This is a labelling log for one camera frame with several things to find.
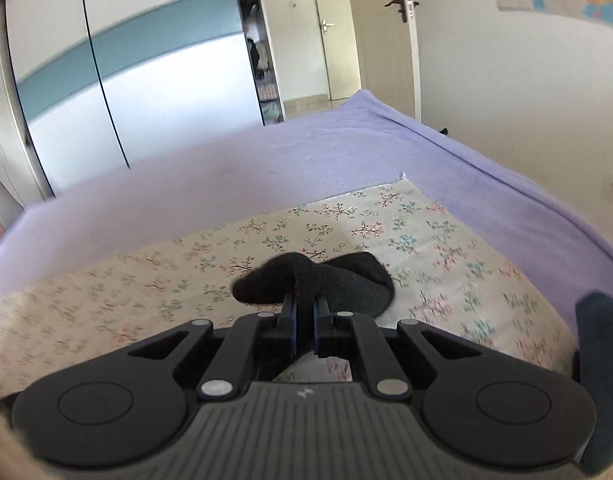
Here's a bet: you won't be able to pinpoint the white door with dark handle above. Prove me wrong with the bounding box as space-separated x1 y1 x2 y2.
343 0 423 122

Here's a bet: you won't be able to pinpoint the dark door handle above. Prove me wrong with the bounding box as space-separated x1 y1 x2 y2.
385 0 420 24

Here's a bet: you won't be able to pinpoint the blue denim jeans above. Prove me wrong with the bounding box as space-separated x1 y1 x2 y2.
574 291 613 477

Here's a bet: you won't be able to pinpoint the white and blue wardrobe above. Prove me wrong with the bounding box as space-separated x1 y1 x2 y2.
0 0 265 211

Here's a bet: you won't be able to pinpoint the black pants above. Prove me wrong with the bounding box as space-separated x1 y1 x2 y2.
230 252 396 381

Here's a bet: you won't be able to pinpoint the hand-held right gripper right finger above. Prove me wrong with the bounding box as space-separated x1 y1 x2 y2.
313 296 487 402

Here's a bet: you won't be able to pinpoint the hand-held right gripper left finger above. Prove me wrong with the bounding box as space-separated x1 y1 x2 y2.
128 293 298 402

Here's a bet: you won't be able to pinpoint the open shelf with clothes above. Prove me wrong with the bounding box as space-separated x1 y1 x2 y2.
230 0 287 126

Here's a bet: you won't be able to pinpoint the cream door with silver handle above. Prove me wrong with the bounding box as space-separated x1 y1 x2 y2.
308 0 362 103

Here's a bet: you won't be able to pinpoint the grey tufted cushion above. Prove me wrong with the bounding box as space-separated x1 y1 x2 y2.
0 160 25 250

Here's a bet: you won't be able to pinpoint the purple bed sheet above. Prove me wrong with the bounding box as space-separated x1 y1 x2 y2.
0 89 613 332

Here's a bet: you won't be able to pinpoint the floral mat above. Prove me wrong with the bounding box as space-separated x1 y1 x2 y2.
0 177 580 407

